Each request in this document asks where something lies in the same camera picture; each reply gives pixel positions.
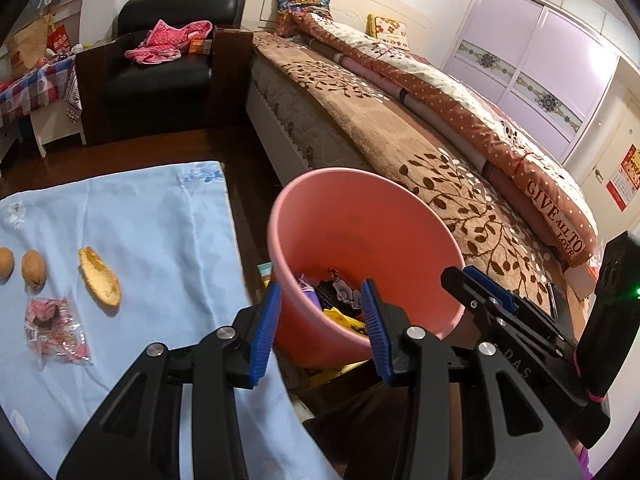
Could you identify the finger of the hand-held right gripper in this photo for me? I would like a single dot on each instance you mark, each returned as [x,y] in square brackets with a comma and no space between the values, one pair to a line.
[487,287]
[470,295]

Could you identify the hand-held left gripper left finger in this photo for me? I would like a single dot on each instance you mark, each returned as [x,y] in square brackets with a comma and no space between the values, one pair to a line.
[265,330]

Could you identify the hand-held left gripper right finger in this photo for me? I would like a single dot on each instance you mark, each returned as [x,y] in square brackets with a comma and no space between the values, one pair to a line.
[375,330]

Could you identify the black ribbed plastic piece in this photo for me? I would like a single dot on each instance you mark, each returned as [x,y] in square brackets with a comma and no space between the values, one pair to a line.
[327,296]

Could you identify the pink plastic bucket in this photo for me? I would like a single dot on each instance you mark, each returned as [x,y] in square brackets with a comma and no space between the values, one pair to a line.
[350,210]

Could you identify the yellow printed wrapper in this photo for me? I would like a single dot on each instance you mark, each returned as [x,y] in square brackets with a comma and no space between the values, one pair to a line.
[342,317]

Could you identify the pink white printed wrapper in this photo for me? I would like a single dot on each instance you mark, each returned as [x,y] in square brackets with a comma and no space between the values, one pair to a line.
[345,290]

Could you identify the green white tube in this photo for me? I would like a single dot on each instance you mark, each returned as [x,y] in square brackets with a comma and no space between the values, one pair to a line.
[265,275]

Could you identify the purple plastic wrapper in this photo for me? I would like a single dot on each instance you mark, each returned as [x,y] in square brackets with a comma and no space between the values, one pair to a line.
[310,292]

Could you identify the yellow packet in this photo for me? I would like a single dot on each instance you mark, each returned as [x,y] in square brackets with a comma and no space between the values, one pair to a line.
[330,372]

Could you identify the black smartphone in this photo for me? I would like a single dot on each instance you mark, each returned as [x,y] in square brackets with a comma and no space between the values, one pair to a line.
[553,300]

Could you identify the person's dark trouser leg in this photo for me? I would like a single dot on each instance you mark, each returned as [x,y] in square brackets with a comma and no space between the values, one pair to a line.
[370,430]

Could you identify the white door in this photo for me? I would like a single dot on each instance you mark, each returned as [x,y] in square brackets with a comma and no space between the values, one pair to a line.
[600,200]

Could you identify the light blue floral tablecloth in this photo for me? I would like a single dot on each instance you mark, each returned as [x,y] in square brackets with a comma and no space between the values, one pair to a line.
[150,235]

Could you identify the polka dot quilt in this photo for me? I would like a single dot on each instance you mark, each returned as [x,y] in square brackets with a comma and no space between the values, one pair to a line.
[475,120]

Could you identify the long orange peel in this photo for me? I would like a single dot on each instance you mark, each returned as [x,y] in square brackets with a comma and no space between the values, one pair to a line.
[100,277]

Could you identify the brown leaf-patterned blanket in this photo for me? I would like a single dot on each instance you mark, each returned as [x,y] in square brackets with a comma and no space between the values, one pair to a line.
[400,135]

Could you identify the clear red candy wrapper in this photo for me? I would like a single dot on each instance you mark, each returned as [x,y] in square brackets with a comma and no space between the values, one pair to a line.
[50,325]

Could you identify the brown walnut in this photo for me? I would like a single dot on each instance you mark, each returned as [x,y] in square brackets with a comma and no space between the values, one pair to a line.
[34,270]
[5,262]

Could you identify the lilac sliding-door wardrobe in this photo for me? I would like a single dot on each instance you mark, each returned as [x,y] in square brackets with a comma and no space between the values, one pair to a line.
[515,20]

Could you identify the black leather armchair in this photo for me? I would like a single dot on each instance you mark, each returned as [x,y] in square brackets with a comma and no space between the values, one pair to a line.
[165,75]

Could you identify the yellow floral pillow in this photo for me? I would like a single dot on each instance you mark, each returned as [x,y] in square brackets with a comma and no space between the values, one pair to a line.
[387,30]

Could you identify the orange cardboard box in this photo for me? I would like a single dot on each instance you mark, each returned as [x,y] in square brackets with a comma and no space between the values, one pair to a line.
[200,47]

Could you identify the black white patterned cloth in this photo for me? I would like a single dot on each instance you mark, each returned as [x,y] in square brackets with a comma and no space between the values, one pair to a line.
[72,100]

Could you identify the pink polka dot clothing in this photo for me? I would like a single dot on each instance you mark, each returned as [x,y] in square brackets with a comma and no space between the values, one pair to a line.
[165,42]

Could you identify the colourful cartoon pillow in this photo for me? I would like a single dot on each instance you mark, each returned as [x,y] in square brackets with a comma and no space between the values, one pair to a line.
[302,1]

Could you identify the checked table cover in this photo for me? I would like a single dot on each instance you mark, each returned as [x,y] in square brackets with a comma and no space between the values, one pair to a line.
[30,90]

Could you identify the red gift bag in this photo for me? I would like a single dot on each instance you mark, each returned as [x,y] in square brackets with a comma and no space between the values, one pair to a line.
[60,40]

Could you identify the brown paper bag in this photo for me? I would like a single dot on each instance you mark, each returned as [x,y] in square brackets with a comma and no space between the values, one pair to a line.
[27,47]

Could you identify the red wall calendar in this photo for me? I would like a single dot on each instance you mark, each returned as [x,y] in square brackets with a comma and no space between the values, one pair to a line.
[625,175]

